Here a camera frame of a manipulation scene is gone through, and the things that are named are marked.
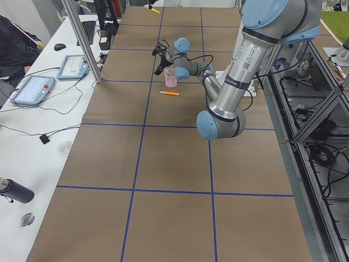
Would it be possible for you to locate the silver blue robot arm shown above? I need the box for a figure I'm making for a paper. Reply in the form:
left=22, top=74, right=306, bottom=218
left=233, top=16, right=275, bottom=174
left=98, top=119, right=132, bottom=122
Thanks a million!
left=152, top=1, right=322, bottom=140

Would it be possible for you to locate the yellow highlighter pen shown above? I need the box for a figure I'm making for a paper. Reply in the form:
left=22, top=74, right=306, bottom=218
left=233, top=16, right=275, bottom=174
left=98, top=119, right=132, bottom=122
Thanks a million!
left=144, top=6, right=161, bottom=14

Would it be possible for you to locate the orange highlighter pen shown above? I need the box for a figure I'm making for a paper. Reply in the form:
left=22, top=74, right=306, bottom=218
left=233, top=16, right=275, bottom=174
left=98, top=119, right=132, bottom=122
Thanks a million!
left=159, top=91, right=179, bottom=96

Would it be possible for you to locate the small black box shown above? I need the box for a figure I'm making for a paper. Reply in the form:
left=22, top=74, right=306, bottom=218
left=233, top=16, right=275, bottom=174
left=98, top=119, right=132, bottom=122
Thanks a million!
left=99, top=30, right=111, bottom=51

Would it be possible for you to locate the aluminium frame post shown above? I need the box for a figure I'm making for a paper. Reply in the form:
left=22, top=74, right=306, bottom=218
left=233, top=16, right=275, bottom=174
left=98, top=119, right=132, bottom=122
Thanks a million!
left=62, top=0, right=102, bottom=84

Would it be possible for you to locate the far blue teach pendant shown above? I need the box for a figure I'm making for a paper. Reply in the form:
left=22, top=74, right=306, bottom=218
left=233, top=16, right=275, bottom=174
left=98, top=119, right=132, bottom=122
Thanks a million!
left=57, top=55, right=89, bottom=80

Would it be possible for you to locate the near blue teach pendant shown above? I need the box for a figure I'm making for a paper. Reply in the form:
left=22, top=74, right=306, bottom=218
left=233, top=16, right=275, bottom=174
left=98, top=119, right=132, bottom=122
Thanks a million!
left=10, top=75, right=56, bottom=105

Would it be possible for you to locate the black computer mouse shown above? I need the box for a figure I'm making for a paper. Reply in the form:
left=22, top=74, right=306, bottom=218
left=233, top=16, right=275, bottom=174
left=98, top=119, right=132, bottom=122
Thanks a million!
left=54, top=43, right=66, bottom=51

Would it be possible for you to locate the black water bottle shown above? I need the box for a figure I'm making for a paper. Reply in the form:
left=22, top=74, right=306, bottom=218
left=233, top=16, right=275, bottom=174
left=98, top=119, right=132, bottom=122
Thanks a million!
left=1, top=177, right=34, bottom=204

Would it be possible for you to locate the person in black jacket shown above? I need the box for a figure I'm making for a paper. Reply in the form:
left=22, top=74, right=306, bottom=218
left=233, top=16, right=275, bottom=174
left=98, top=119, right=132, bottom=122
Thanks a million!
left=1, top=16, right=45, bottom=87

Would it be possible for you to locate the black keyboard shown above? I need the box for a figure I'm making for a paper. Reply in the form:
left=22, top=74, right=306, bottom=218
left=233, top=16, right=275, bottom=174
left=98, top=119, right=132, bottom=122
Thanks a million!
left=81, top=21, right=96, bottom=45

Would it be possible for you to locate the pink mesh pen holder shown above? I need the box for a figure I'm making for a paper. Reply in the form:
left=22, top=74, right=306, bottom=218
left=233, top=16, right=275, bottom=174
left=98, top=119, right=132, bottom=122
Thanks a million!
left=164, top=68, right=177, bottom=88

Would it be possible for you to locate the small black adapter puck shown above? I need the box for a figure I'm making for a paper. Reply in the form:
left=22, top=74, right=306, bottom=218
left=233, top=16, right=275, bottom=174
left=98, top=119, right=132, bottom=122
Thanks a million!
left=39, top=134, right=50, bottom=145

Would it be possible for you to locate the black monitor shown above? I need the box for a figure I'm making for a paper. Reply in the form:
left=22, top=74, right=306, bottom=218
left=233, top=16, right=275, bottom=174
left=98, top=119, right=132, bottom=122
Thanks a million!
left=94, top=0, right=119, bottom=34

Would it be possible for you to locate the blue teach pendant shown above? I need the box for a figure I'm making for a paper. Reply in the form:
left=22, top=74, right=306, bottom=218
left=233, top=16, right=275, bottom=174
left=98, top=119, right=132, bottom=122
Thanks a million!
left=10, top=75, right=56, bottom=105
left=57, top=55, right=89, bottom=80

